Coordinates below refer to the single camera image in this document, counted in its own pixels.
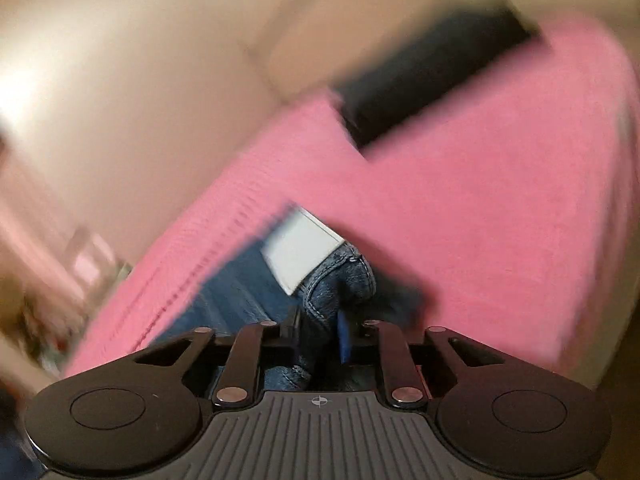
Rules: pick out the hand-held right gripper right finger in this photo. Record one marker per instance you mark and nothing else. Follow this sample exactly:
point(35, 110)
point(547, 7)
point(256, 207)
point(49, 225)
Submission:
point(345, 337)

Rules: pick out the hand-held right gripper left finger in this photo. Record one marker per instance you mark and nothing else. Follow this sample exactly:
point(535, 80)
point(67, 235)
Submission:
point(292, 332)

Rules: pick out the blue jeans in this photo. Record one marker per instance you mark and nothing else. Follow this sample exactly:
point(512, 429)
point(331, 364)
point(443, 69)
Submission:
point(325, 285)

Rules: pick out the pink ribbed blanket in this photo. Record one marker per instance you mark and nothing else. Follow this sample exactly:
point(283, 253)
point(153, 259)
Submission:
point(475, 235)

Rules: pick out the dark folded cloth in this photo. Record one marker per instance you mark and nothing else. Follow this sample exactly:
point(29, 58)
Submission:
point(430, 75)

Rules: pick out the pink curtain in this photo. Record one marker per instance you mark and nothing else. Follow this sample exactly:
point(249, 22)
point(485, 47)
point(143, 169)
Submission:
point(30, 240)

